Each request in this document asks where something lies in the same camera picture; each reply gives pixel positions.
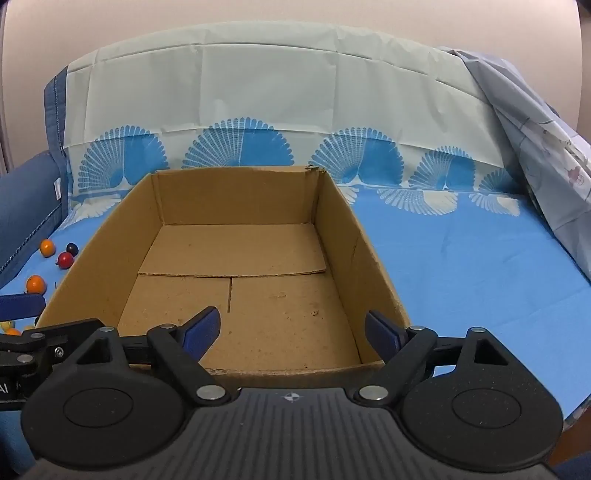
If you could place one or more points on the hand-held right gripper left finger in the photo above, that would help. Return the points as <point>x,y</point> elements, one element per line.
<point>203,330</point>

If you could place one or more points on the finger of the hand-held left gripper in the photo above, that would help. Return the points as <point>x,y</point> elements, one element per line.
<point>32,344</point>
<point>21,303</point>

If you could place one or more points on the brown cardboard box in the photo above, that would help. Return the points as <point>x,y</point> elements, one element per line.
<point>258,249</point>

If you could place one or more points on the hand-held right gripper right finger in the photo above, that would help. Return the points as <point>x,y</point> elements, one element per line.
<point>381,332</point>

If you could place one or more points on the dark purple plum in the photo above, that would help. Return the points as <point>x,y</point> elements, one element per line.
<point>71,249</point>

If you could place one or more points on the red tomato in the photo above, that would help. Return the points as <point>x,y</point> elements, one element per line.
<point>64,261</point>

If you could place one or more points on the blue fan-patterned bedsheet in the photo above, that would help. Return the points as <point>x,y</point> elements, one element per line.
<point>461,277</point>

